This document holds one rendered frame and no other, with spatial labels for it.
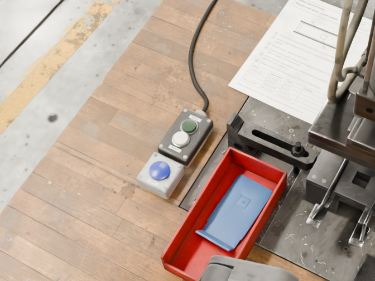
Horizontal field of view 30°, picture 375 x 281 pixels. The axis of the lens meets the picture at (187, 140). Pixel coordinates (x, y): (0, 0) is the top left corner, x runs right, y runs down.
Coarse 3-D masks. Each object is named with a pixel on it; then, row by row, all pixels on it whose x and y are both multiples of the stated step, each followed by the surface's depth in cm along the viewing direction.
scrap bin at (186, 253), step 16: (224, 160) 130; (240, 160) 132; (256, 160) 129; (224, 176) 134; (256, 176) 133; (272, 176) 130; (208, 192) 129; (224, 192) 132; (272, 192) 131; (192, 208) 125; (208, 208) 131; (272, 208) 128; (192, 224) 128; (256, 224) 122; (176, 240) 124; (192, 240) 128; (208, 240) 127; (160, 256) 121; (176, 256) 126; (192, 256) 126; (208, 256) 126; (240, 256) 120; (176, 272) 123; (192, 272) 124
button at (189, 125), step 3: (186, 120) 137; (189, 120) 137; (192, 120) 137; (183, 123) 137; (186, 123) 137; (189, 123) 137; (192, 123) 137; (195, 123) 137; (183, 126) 137; (186, 126) 136; (189, 126) 136; (192, 126) 136; (195, 126) 136; (183, 129) 136; (186, 129) 136; (189, 129) 136; (192, 129) 136; (195, 129) 137; (186, 132) 136; (189, 132) 136
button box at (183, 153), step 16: (192, 48) 150; (192, 64) 148; (192, 80) 146; (192, 112) 139; (176, 128) 137; (208, 128) 137; (160, 144) 136; (176, 144) 135; (192, 144) 135; (176, 160) 135; (192, 160) 136
